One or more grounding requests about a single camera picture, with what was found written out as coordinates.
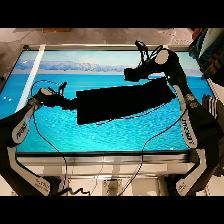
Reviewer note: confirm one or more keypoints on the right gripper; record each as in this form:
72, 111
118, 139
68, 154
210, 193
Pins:
136, 73

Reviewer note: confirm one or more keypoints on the silver frame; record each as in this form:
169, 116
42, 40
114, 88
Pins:
100, 160

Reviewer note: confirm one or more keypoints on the black white-striped garment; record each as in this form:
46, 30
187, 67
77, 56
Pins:
213, 105

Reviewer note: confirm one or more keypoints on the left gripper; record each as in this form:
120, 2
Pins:
63, 102

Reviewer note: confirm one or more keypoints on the black pants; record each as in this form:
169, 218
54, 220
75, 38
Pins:
123, 101

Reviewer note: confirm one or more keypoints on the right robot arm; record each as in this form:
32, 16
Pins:
196, 126

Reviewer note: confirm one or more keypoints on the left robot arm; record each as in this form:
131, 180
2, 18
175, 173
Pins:
20, 130

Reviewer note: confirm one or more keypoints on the heap of clothes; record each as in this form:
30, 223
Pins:
211, 56

